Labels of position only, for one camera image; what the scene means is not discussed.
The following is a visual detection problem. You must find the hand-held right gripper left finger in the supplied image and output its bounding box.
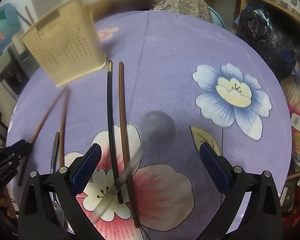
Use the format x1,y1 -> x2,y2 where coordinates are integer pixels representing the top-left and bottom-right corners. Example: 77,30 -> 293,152
17,142 -> 103,240

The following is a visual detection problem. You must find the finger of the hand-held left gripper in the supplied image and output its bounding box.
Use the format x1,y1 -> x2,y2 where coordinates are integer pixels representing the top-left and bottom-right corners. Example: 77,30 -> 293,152
0,147 -> 23,167
5,139 -> 33,153

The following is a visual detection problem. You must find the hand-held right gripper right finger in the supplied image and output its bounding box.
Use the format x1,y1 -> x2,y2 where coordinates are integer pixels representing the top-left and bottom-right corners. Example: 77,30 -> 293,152
199,142 -> 283,240

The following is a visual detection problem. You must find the metal spoon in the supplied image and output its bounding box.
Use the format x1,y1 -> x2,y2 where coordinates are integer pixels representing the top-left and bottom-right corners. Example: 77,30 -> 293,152
91,110 -> 177,223
49,131 -> 67,232

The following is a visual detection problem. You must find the black chopstick with gold tip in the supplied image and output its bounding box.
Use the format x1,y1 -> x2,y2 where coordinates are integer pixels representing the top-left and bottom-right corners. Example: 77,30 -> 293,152
107,60 -> 124,204

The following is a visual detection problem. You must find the beige perforated cutlery basket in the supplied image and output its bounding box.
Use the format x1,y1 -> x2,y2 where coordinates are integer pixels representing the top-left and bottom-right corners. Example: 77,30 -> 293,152
20,0 -> 108,88

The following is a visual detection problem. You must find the white paper roll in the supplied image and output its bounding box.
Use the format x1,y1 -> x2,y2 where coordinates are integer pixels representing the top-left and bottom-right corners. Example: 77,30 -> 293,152
12,33 -> 26,55

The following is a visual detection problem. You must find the purple floral tablecloth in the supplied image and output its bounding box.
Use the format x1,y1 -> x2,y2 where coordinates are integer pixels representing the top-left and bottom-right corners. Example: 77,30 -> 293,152
5,10 -> 293,240

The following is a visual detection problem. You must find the blue water jug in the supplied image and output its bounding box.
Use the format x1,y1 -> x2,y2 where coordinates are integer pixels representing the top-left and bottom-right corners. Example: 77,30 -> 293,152
0,3 -> 22,53

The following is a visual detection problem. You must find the black plastic bag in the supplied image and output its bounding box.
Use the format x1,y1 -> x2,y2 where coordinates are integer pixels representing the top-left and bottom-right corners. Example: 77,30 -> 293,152
234,7 -> 298,81

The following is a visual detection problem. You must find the light blue basin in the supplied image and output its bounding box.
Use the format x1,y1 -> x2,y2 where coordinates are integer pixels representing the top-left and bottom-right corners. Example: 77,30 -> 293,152
208,6 -> 226,30

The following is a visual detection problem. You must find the floral patterned cloth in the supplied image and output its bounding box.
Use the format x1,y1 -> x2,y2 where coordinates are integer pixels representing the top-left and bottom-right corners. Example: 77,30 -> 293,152
152,0 -> 212,25

